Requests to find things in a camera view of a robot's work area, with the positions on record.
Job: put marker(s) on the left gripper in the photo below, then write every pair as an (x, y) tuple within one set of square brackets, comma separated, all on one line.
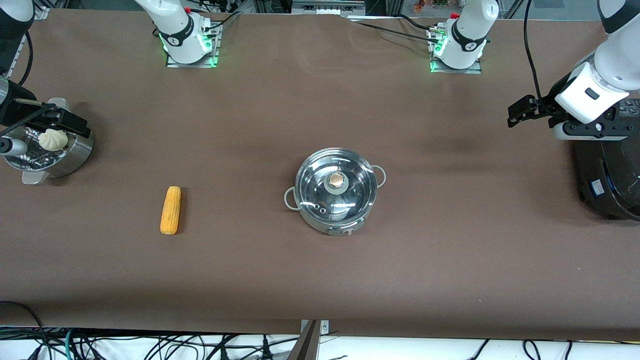
[(546, 106)]

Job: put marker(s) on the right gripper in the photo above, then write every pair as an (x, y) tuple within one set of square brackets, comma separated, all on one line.
[(14, 104)]

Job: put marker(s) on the yellow corn cob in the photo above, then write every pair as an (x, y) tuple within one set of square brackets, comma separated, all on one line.
[(170, 210)]

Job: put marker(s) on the glass pot lid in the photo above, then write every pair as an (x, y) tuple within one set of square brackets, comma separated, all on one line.
[(336, 185)]

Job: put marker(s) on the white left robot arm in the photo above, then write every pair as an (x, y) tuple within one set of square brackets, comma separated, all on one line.
[(470, 35)]

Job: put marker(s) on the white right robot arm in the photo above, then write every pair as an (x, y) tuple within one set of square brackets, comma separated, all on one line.
[(180, 30)]

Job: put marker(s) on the steel steamer pot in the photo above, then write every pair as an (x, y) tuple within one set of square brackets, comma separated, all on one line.
[(75, 150)]

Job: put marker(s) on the white steamed bun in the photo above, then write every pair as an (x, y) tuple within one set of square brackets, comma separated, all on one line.
[(53, 140)]

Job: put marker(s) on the black rice cooker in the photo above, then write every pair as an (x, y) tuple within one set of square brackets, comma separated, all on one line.
[(612, 175)]

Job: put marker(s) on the grey metal box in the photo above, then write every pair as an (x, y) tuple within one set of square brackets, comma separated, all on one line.
[(327, 6)]

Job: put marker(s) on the brown table cloth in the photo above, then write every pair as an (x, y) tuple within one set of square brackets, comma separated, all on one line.
[(320, 280)]

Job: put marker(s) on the dark wedge-shaped bar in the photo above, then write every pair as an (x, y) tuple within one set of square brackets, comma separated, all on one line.
[(306, 345)]

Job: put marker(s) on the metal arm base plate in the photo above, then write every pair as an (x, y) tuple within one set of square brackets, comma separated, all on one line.
[(470, 71), (216, 50)]

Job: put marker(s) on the aluminium frame rail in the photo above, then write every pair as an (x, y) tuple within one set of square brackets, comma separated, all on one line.
[(42, 12)]

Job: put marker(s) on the small metal edge bracket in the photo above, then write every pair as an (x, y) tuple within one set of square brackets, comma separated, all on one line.
[(324, 326)]

